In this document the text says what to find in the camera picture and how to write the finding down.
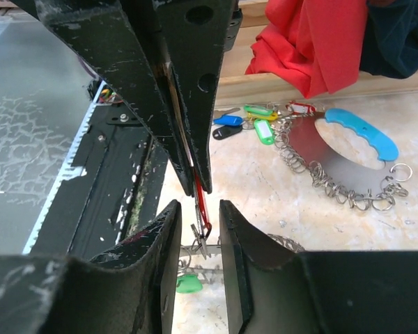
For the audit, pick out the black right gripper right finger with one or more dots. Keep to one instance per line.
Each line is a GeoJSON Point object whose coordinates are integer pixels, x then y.
{"type": "Point", "coordinates": [270, 289]}

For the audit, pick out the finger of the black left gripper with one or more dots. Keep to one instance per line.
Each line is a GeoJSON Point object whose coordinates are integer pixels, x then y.
{"type": "Point", "coordinates": [101, 34]}

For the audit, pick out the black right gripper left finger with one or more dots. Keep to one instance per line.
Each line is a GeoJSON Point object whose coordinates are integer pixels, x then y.
{"type": "Point", "coordinates": [129, 288]}

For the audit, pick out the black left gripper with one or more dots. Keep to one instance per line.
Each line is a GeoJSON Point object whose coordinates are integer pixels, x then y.
{"type": "Point", "coordinates": [197, 33]}

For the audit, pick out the green key tag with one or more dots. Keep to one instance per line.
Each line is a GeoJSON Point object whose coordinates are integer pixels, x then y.
{"type": "Point", "coordinates": [188, 283]}

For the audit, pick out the steel key ring disc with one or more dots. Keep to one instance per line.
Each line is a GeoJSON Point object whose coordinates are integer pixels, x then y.
{"type": "Point", "coordinates": [207, 268]}

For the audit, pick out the red key tag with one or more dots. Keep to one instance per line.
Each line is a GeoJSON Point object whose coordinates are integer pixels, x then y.
{"type": "Point", "coordinates": [206, 226]}

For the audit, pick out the wooden clothes rack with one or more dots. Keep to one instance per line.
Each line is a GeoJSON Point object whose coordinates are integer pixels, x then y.
{"type": "Point", "coordinates": [235, 86]}

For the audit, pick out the red shirt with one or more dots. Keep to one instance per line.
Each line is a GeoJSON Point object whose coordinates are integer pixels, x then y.
{"type": "Point", "coordinates": [315, 45]}

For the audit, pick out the dark navy garment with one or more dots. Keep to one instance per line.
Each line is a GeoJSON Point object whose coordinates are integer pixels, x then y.
{"type": "Point", "coordinates": [390, 46]}

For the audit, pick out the blue handled key ring disc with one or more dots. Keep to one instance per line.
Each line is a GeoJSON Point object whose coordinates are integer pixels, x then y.
{"type": "Point", "coordinates": [347, 158]}

